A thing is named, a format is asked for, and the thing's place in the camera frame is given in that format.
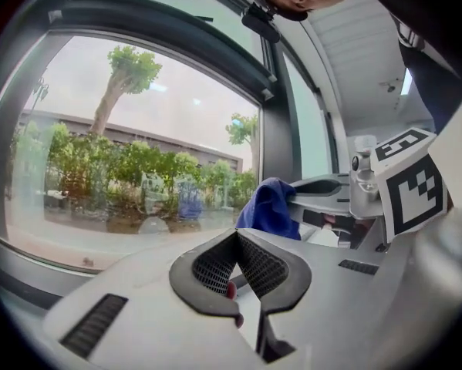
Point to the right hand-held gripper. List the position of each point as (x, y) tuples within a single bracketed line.
[(415, 195)]

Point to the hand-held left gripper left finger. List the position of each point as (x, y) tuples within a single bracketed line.
[(146, 322)]

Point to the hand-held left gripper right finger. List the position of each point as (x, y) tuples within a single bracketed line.
[(331, 303)]

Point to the blue cleaning cloth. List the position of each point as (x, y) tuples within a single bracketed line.
[(269, 206)]

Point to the window glass pane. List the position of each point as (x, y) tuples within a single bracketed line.
[(176, 110)]

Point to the person's right hand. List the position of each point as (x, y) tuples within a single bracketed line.
[(329, 220)]

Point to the person's left hand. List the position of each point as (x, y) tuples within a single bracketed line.
[(231, 290)]

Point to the green leafy tree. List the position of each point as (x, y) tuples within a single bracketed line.
[(242, 129)]

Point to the round ceiling fixture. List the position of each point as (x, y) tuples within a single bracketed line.
[(390, 88)]

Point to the ceiling light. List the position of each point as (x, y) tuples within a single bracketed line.
[(406, 81)]

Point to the green shrubs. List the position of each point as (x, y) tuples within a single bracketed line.
[(99, 160)]

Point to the long grey building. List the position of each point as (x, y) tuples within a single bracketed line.
[(157, 139)]

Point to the person's black sweater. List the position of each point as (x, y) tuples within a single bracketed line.
[(439, 33)]

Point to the thick trunk tree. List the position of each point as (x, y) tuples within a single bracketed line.
[(111, 91)]

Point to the black head camera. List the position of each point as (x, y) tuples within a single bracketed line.
[(261, 23)]

